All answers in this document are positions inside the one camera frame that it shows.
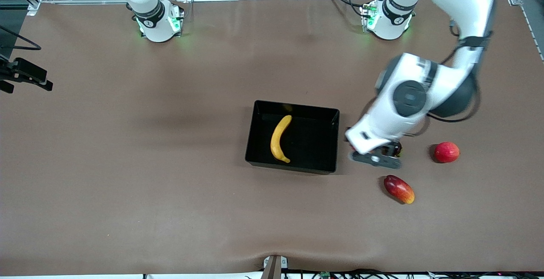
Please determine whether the round red fruit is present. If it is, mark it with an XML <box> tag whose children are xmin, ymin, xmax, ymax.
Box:
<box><xmin>433</xmin><ymin>142</ymin><xmax>461</xmax><ymax>164</ymax></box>

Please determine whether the yellow banana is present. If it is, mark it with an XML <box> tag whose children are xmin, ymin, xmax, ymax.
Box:
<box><xmin>270</xmin><ymin>115</ymin><xmax>293</xmax><ymax>164</ymax></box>

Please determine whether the red yellow mango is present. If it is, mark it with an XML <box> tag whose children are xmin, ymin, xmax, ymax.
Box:
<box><xmin>383</xmin><ymin>175</ymin><xmax>416</xmax><ymax>205</ymax></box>

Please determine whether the brown table mat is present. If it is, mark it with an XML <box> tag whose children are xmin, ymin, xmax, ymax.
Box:
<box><xmin>0</xmin><ymin>0</ymin><xmax>544</xmax><ymax>276</ymax></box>

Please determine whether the metal table edge bracket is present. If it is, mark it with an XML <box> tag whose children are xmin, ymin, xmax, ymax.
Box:
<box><xmin>261</xmin><ymin>255</ymin><xmax>289</xmax><ymax>279</ymax></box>

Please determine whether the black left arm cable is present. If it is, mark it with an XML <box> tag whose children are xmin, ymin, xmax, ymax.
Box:
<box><xmin>399</xmin><ymin>20</ymin><xmax>483</xmax><ymax>139</ymax></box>

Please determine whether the black plastic box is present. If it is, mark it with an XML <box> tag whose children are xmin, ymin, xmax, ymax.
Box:
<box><xmin>245</xmin><ymin>100</ymin><xmax>340</xmax><ymax>175</ymax></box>

